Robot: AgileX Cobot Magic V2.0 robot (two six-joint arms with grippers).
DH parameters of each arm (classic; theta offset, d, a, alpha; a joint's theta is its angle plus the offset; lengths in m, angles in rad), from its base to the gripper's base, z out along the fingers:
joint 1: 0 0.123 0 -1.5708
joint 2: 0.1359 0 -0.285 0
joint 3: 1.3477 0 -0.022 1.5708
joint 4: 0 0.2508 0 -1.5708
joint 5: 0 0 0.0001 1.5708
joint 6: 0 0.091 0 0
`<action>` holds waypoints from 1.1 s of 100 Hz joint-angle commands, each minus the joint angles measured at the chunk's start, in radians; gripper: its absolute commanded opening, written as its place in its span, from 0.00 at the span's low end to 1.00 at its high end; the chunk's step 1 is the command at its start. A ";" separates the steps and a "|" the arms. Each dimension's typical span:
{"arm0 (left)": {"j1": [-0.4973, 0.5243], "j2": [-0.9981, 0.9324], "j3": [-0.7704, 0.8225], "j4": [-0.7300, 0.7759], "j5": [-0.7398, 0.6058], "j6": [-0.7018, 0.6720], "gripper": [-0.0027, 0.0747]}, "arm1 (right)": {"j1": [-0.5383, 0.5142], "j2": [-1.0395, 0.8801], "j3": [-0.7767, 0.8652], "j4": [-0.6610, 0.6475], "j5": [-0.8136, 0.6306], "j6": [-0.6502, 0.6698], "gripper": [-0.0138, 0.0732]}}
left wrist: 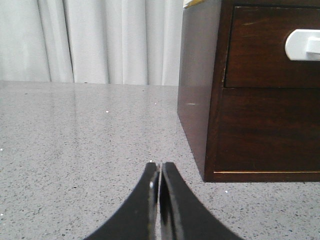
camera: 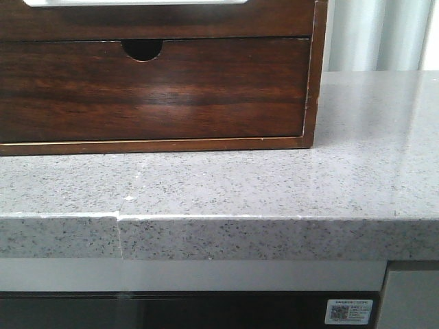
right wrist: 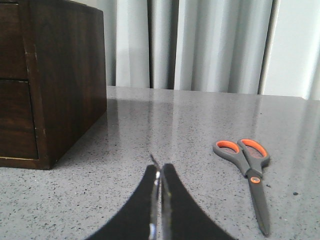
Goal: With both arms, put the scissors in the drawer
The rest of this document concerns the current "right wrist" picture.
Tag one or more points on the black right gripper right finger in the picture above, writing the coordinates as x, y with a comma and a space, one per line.
182, 217

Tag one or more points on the dark wooden drawer cabinet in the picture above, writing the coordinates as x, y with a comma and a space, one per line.
64, 50

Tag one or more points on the white pleated curtain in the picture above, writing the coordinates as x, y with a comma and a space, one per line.
267, 47

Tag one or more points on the grey orange scissors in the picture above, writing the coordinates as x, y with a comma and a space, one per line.
250, 157

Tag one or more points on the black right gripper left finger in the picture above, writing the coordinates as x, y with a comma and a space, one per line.
138, 217

